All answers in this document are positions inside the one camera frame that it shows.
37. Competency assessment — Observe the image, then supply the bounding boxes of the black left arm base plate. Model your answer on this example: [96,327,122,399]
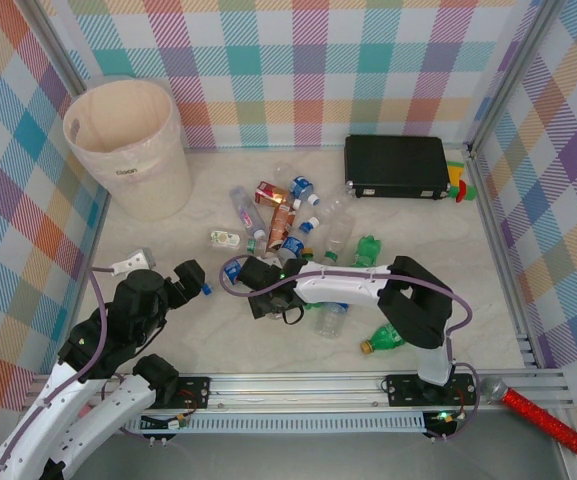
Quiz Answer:
[167,375,213,411]

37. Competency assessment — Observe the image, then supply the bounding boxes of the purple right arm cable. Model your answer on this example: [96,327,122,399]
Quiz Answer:
[219,254,482,441]

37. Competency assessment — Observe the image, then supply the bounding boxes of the aluminium frame post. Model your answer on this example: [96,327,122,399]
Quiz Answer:
[30,0,92,96]
[467,0,562,156]

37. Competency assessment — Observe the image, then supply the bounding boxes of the black hard case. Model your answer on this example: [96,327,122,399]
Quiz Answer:
[343,134,453,202]

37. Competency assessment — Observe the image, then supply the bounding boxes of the green bottle yellow cap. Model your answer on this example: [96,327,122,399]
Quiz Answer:
[359,322,410,356]

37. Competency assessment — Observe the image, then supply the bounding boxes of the aluminium front rail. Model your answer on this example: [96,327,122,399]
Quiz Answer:
[30,372,572,414]

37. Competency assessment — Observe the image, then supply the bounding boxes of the clear bottle pale label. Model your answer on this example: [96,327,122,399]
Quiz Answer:
[315,301,350,340]

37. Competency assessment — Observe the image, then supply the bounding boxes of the yellow green red toy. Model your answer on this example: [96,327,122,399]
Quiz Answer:
[446,159,477,204]

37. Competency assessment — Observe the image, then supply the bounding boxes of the blue label bottle white cap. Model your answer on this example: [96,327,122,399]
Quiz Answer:
[272,162,322,207]

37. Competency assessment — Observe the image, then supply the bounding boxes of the grey slotted cable duct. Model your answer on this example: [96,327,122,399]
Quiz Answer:
[50,412,427,435]

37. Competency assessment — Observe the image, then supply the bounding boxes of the red glitter microphone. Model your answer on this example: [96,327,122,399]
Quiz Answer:
[480,377,577,459]

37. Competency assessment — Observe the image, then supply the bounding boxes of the beige waste bin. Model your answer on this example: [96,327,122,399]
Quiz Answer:
[62,77,193,223]

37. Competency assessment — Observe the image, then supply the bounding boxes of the orange brown drink pouch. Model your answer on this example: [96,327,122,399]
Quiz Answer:
[265,202,297,259]

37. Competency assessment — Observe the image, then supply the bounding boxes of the clear bottle pink label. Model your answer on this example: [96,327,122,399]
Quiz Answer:
[228,185,269,240]

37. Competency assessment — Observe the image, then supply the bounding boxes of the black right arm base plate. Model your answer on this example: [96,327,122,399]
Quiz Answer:
[385,372,480,409]

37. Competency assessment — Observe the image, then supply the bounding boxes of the crushed green bottle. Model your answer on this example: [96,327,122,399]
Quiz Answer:
[352,234,383,269]

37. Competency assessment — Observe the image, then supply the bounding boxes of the red juice carton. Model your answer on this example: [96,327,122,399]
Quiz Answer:
[253,179,303,210]

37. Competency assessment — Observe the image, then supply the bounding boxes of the small bottle white green label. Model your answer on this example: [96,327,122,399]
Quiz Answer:
[209,229,242,250]

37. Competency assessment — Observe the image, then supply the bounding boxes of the short blue label bottle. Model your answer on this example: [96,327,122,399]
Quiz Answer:
[277,234,307,261]

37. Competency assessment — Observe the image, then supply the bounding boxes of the aluminium side rail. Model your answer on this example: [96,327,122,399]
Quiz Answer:
[467,147,537,374]

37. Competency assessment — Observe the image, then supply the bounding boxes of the small connector with wires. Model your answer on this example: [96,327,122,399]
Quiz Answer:
[140,412,192,432]
[425,409,469,432]

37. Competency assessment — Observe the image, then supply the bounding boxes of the large clear bottle white cap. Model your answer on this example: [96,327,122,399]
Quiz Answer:
[301,192,357,234]

